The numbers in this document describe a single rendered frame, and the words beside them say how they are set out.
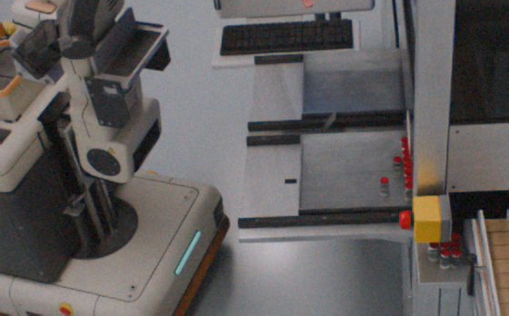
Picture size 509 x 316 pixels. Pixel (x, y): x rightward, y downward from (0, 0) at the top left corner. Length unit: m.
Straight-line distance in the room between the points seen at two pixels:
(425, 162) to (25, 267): 1.44
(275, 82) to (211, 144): 1.21
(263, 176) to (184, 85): 1.83
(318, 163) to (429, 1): 0.70
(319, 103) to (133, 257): 0.88
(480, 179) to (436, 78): 0.29
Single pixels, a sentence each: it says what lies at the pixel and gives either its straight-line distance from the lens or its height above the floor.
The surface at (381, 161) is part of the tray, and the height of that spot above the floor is 0.88.
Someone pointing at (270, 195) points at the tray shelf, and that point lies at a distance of 2.07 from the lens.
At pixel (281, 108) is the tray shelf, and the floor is 0.88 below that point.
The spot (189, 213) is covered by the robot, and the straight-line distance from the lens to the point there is 2.91.
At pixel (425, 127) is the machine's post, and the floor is 1.20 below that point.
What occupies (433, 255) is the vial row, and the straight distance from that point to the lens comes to 1.89.
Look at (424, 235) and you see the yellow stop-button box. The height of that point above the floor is 0.98.
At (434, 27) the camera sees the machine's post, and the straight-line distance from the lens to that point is 1.59.
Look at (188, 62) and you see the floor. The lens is 4.04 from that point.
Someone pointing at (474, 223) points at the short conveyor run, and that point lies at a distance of 1.92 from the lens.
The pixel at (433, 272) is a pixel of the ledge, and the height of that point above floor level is 0.88.
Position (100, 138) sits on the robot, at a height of 0.82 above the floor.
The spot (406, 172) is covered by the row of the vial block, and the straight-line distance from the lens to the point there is 2.03.
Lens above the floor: 2.34
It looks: 45 degrees down
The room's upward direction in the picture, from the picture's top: 6 degrees counter-clockwise
